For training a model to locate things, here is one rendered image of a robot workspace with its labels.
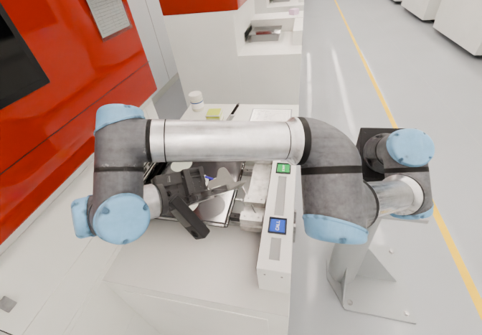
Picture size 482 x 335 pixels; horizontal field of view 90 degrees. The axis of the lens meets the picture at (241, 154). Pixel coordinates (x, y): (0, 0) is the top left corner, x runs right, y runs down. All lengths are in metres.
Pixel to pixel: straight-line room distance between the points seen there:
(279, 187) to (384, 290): 1.12
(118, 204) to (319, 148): 0.34
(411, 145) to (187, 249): 0.80
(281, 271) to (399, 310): 1.18
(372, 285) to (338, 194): 1.40
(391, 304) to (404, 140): 1.18
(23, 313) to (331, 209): 0.76
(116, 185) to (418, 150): 0.77
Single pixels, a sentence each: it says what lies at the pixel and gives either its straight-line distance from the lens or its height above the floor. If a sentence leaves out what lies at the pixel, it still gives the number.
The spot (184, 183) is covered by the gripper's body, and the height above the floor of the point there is 1.23.
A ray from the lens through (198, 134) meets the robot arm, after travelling 0.41.
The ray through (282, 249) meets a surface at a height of 0.96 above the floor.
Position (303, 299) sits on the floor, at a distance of 1.74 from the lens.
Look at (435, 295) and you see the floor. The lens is 1.97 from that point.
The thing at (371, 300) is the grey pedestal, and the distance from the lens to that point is 1.80.
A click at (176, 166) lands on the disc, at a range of 1.16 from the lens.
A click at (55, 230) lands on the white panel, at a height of 1.10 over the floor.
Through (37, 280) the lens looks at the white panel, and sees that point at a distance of 0.87.
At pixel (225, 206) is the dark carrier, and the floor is 0.90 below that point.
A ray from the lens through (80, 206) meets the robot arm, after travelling 0.52.
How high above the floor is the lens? 1.63
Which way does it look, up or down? 40 degrees down
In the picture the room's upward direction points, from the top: 7 degrees counter-clockwise
